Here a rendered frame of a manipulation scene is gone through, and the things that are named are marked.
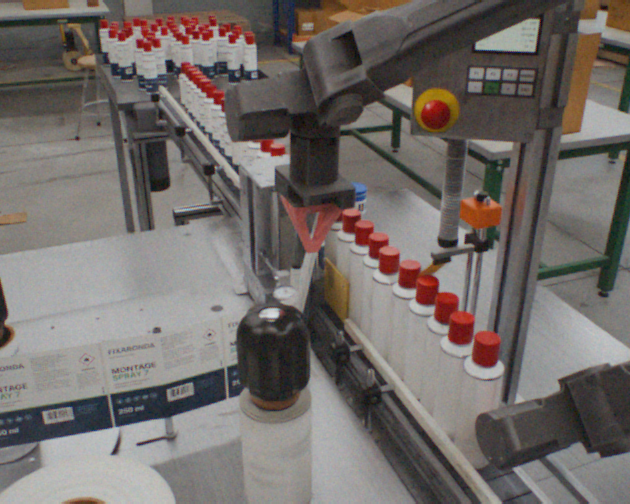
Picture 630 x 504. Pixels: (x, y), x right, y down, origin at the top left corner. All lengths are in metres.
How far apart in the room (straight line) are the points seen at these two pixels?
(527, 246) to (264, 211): 0.47
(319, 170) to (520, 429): 0.35
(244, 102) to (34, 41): 7.70
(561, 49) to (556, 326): 0.64
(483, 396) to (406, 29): 0.48
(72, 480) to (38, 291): 0.81
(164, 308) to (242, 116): 0.69
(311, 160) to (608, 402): 0.39
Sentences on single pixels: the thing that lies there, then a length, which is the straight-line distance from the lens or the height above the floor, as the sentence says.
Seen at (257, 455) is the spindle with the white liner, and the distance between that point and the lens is 0.81.
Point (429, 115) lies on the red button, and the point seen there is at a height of 1.33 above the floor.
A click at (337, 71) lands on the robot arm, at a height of 1.43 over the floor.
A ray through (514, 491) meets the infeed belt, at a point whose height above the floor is 0.88.
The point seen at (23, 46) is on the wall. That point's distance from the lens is 8.39.
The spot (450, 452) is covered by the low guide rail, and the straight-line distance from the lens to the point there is 0.97.
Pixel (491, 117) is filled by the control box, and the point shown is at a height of 1.32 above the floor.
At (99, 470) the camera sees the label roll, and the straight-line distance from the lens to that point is 0.81.
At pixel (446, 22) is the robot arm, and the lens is 0.67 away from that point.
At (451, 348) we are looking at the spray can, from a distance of 0.93.
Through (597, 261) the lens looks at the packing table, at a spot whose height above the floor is 0.20.
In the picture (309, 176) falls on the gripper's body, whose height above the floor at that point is 1.30.
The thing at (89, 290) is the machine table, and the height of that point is 0.83.
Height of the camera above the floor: 1.58
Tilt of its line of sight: 28 degrees down
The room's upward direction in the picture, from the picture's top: straight up
